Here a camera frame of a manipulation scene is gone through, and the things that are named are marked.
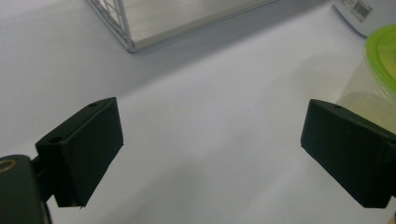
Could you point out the white square lidded container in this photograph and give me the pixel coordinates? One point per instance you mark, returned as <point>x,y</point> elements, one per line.
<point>381,17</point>

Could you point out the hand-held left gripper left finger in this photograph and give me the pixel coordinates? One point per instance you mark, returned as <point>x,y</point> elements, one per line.
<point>84,149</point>

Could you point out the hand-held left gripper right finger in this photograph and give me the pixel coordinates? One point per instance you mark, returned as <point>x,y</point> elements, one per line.
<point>348,149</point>

